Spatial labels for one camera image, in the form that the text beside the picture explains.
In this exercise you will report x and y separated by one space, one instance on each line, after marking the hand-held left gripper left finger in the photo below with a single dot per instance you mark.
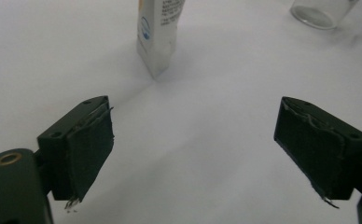
82 149

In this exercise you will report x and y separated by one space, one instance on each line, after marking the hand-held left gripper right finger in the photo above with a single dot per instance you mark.
316 149

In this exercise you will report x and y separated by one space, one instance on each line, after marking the white and blue refill pouch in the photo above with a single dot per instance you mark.
157 40

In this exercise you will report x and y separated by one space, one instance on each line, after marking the clear glass jar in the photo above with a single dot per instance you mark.
319 12

